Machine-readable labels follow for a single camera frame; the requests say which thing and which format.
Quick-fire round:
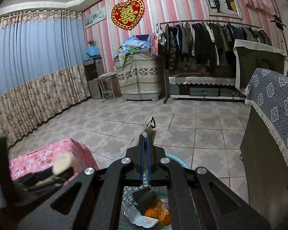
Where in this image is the landscape wall picture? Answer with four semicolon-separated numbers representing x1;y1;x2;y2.
84;6;107;29

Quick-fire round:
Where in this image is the white round foam piece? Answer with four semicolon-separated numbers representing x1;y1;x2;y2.
52;153;76;176

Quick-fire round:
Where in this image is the low tv stand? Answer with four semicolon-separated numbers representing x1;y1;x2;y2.
168;75;246;102

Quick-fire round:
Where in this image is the black water dispenser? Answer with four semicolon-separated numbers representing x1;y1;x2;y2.
84;57;105;99

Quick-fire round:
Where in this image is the cloth covered furniture pile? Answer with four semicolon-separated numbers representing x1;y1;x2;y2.
114;34;164;101

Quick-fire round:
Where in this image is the black floor lamp stand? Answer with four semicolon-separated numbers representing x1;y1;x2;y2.
269;14;288;77

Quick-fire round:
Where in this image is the red gold heart decoration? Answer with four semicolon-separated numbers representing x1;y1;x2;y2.
111;0;145;31

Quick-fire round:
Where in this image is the pink floral tablecloth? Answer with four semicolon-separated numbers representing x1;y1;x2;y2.
0;137;100;209

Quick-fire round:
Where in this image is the small wooden stool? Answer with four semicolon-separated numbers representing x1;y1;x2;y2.
97;73;122;102

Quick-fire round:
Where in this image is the grey lace covered cabinet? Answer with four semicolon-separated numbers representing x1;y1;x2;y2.
240;68;288;229

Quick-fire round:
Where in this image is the clothes rack with garments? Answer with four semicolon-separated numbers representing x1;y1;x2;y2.
154;21;272;78

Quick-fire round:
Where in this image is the turquoise plastic trash basket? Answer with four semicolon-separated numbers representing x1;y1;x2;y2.
110;152;195;230

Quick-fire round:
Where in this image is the blue floral curtain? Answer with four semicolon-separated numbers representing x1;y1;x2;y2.
0;10;89;146

